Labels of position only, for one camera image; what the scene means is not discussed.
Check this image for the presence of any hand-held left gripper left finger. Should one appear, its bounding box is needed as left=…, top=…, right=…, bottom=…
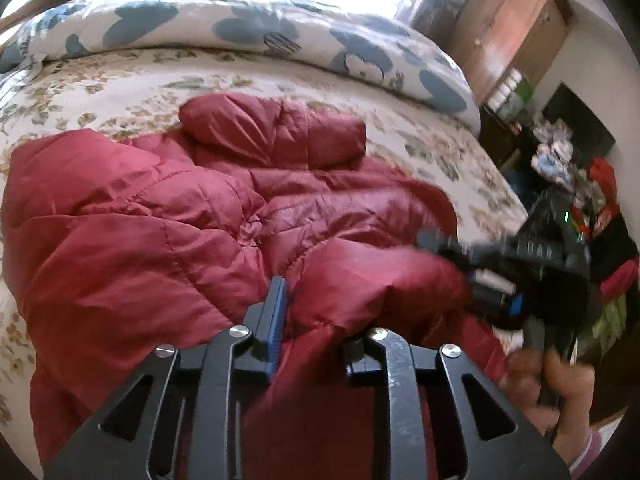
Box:
left=44, top=276, right=290, bottom=480

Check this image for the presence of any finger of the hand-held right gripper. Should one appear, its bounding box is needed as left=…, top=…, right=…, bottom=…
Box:
left=416, top=229, right=501, bottom=270
left=469, top=269, right=526, bottom=331

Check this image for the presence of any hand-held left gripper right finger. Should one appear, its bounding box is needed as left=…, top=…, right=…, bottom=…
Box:
left=341, top=327, right=572, bottom=480

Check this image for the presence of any red quilted jacket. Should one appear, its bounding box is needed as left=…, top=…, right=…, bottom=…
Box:
left=0, top=92, right=511, bottom=480

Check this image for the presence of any person's right forearm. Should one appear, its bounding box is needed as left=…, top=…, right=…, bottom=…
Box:
left=564, top=427, right=608, bottom=468

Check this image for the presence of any pile of colourful clothes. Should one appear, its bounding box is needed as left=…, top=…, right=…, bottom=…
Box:
left=530, top=119, right=640, bottom=356

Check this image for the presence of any person's right hand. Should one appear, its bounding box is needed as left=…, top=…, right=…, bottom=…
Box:
left=499, top=344, right=597, bottom=438

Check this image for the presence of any floral bed blanket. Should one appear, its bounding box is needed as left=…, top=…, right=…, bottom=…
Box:
left=0, top=47, right=532, bottom=461

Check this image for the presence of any dark wooden cabinet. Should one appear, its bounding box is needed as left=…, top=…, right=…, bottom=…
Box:
left=477, top=104, right=532, bottom=173

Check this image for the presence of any black screen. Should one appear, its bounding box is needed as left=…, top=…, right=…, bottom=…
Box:
left=541, top=81, right=617, bottom=157

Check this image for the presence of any row of small boxes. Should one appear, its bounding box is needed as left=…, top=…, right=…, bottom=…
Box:
left=487, top=69, right=537, bottom=122

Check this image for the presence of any wooden wardrobe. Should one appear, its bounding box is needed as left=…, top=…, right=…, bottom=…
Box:
left=410, top=0, right=575, bottom=107

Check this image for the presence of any blue patterned white comforter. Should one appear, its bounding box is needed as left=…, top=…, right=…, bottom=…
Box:
left=0, top=0, right=482, bottom=132

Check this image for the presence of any wooden headboard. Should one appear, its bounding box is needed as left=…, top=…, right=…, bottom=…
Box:
left=0, top=0, right=83, bottom=38

